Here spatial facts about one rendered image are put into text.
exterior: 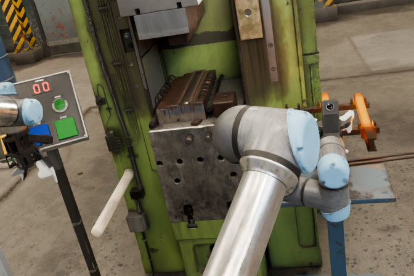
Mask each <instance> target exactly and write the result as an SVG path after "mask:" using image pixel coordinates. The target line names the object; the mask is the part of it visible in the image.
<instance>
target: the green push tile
mask: <svg viewBox="0 0 414 276"><path fill-rule="evenodd" d="M54 124H55V128H56V131H57V135H58V138H59V140H62V139H67V138H69V137H74V136H78V135H79V134H78V130H77V127H76V123H75V119H74V117H73V116H72V117H69V118H65V119H62V120H58V121H55V122H54Z"/></svg>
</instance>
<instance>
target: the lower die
mask: <svg viewBox="0 0 414 276"><path fill-rule="evenodd" d="M196 71H202V73H201V75H200V77H199V79H198V82H197V84H196V86H195V89H194V90H193V92H192V95H191V97H190V99H189V104H188V105H182V106H181V103H180V102H181V100H182V98H183V96H184V94H185V92H186V90H187V88H188V86H189V84H190V82H191V80H192V78H193V76H194V74H195V72H196ZM209 72H212V73H214V74H215V78H216V71H215V70H207V71H205V69H204V70H195V71H194V72H193V73H186V74H184V75H183V76H178V77H176V80H175V79H174V84H173V83H172V87H171V86H170V90H169V89H168V94H167V93H166V94H165V95H166V97H163V102H162V100H161V102H160V104H159V106H158V107H157V109H156V115H157V118H158V122H159V124H168V123H178V122H184V121H193V120H194V119H196V118H200V119H203V120H206V118H207V116H208V112H207V111H206V97H205V96H204V95H201V96H200V98H199V99H198V95H199V94H200V91H201V88H202V87H203V83H204V81H205V78H206V77H207V74H208V73H209ZM216 80H217V78H216ZM177 119H179V120H180V121H178V120H177Z"/></svg>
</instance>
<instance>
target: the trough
mask: <svg viewBox="0 0 414 276"><path fill-rule="evenodd" d="M201 73H202V71H196V72H195V74H194V76H193V78H192V80H191V82H190V84H189V86H188V88H187V90H186V92H185V94H184V96H183V98H182V100H181V102H180V103H181V106H182V105H188V104H189V103H186V104H184V102H189V99H190V97H191V95H192V92H193V90H194V89H195V86H196V84H197V82H198V79H199V77H200V75H201Z"/></svg>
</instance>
